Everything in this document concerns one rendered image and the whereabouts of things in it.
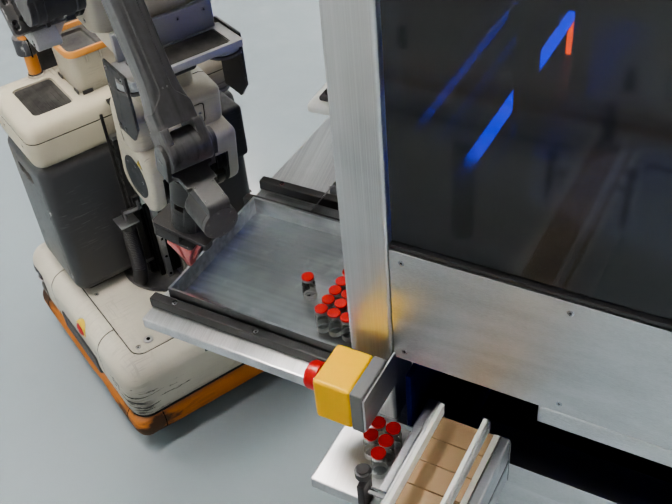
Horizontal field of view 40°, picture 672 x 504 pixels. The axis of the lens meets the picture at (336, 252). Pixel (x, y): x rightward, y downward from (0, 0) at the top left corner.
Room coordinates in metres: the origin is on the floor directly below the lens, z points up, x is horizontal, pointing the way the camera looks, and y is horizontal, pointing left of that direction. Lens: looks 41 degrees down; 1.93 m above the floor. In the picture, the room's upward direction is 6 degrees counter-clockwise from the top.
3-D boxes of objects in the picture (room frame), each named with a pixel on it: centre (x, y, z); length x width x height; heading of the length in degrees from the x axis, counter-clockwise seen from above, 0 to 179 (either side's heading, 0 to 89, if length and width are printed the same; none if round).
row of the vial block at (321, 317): (1.08, -0.01, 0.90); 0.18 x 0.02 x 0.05; 148
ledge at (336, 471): (0.76, -0.03, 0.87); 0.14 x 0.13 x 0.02; 58
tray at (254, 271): (1.13, 0.06, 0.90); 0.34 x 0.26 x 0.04; 58
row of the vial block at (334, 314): (1.07, -0.03, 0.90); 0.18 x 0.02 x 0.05; 148
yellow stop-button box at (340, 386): (0.79, 0.00, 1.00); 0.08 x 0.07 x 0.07; 58
